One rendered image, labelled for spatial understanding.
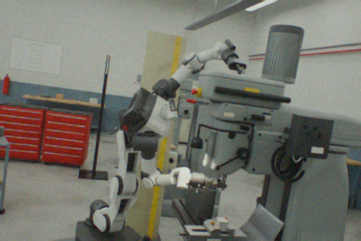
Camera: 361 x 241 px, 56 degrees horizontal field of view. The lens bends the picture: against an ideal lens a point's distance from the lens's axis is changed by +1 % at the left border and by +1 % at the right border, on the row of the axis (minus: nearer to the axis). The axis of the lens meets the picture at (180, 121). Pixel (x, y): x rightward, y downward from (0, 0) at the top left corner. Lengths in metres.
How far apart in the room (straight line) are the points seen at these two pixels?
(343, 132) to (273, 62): 0.62
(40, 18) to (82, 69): 1.81
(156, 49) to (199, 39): 7.81
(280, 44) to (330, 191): 0.91
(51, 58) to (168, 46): 7.55
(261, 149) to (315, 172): 0.35
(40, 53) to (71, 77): 1.08
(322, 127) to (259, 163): 0.41
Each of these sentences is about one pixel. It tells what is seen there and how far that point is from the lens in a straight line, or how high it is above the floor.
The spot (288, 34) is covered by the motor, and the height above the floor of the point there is 2.15.
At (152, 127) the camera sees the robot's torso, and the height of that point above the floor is 1.51.
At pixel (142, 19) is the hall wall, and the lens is 11.07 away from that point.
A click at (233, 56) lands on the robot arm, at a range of 2.07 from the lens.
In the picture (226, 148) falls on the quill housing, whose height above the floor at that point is 1.47.
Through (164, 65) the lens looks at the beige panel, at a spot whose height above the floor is 1.97.
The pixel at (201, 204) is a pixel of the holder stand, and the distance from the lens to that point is 2.38.
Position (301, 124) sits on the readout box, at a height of 1.68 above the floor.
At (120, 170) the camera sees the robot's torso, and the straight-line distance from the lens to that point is 2.48.
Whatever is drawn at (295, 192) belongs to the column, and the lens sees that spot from 2.12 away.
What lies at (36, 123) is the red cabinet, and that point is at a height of 0.74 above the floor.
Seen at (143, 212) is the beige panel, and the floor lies 0.34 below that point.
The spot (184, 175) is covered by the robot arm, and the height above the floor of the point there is 1.26.
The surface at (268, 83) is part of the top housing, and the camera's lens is 1.96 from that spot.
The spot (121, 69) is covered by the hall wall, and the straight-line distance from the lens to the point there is 10.88.
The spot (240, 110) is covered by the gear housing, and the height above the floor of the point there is 1.69.
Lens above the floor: 1.78
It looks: 6 degrees down
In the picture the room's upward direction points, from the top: 9 degrees clockwise
